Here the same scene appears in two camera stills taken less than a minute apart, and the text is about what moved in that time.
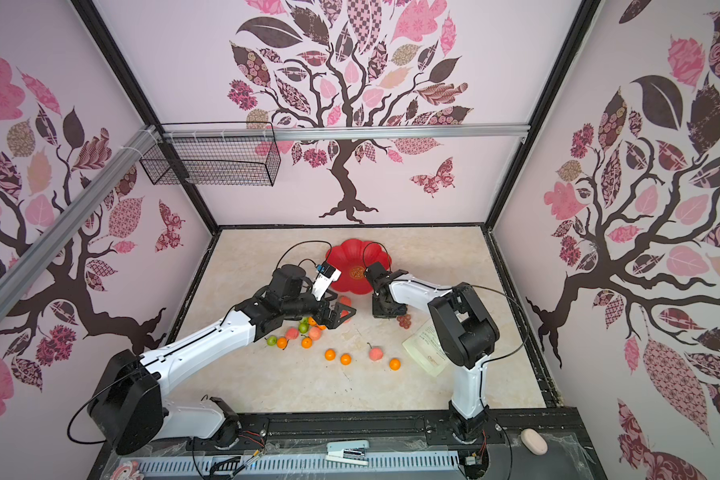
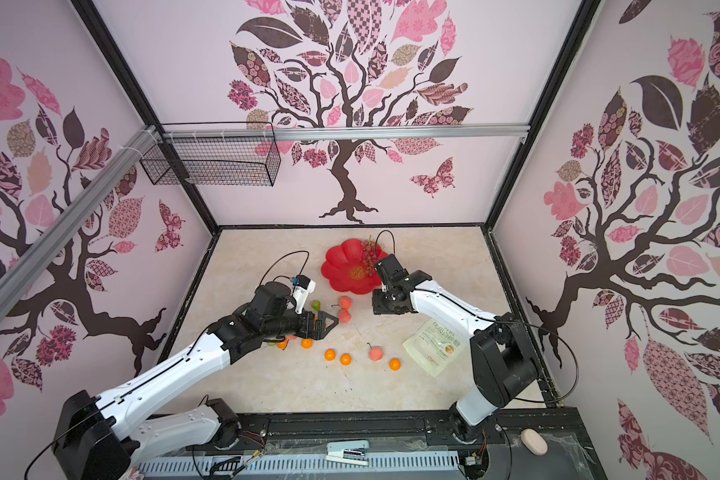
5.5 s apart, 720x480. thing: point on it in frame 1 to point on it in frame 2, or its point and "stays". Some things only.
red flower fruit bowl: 352,259 stays
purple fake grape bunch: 405,321 to 370,253
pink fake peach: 375,354 stays
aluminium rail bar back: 257,133 stays
